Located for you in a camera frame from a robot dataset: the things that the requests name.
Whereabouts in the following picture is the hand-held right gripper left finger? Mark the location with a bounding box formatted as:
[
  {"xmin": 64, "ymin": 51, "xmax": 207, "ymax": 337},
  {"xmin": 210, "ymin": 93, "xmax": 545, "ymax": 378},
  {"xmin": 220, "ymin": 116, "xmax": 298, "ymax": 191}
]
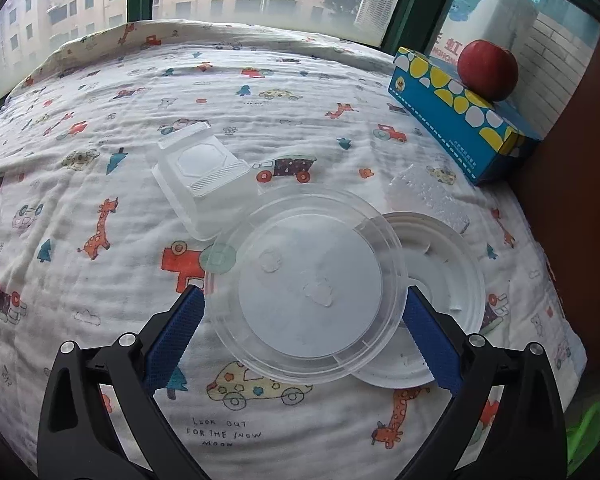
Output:
[{"xmin": 37, "ymin": 285, "xmax": 211, "ymax": 480}]

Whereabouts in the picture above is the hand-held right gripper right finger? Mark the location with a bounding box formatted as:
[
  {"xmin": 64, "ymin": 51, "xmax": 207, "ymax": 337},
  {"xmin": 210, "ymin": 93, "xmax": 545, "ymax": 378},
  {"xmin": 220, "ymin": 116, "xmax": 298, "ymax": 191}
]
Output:
[{"xmin": 397, "ymin": 284, "xmax": 567, "ymax": 480}]

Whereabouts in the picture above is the clear round plastic lid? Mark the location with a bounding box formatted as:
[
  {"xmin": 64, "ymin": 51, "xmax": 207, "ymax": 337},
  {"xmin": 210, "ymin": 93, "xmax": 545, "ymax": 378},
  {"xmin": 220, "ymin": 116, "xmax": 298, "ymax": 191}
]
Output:
[{"xmin": 203, "ymin": 192, "xmax": 410, "ymax": 380}]

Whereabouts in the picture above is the green plastic mesh wastebasket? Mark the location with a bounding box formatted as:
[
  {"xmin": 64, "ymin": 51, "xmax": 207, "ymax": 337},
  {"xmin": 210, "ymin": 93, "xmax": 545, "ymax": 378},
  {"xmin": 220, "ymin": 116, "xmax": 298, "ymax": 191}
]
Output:
[{"xmin": 562, "ymin": 400, "xmax": 600, "ymax": 479}]

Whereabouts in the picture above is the white round plastic lid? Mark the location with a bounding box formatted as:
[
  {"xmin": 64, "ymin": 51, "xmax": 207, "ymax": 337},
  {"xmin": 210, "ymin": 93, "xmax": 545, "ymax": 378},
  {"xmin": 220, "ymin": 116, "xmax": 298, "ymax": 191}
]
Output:
[{"xmin": 352, "ymin": 211, "xmax": 487, "ymax": 389}]

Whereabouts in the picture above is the clear square plastic container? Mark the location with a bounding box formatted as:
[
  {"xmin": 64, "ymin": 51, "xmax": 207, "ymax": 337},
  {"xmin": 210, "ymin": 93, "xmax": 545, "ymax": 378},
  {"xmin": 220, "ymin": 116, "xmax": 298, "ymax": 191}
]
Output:
[{"xmin": 151, "ymin": 121, "xmax": 261, "ymax": 241}]

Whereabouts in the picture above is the white cartoon printed blanket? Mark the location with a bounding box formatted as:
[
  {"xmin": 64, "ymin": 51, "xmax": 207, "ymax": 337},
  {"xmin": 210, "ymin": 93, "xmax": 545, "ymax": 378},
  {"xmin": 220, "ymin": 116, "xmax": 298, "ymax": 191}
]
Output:
[{"xmin": 0, "ymin": 19, "xmax": 589, "ymax": 480}]

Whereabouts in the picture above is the brown wooden wardrobe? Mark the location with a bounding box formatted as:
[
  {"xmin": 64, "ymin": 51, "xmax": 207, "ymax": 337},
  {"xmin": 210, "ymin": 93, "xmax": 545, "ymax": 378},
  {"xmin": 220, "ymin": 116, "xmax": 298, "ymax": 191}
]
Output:
[{"xmin": 510, "ymin": 15, "xmax": 600, "ymax": 411}]

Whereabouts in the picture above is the blue spotted tissue box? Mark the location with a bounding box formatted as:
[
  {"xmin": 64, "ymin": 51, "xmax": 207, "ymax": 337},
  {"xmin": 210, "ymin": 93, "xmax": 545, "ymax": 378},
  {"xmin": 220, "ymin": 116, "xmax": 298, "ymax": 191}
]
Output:
[{"xmin": 386, "ymin": 46, "xmax": 544, "ymax": 187}]

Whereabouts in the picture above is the red apple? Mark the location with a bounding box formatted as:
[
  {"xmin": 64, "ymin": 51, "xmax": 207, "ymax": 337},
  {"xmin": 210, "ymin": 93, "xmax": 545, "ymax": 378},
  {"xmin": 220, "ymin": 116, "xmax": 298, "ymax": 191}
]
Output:
[{"xmin": 456, "ymin": 38, "xmax": 520, "ymax": 102}]

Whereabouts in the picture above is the white window sticker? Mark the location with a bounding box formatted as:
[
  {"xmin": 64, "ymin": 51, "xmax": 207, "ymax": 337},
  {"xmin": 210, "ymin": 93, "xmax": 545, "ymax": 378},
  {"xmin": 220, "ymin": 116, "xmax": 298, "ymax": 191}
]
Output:
[{"xmin": 427, "ymin": 0, "xmax": 541, "ymax": 68}]

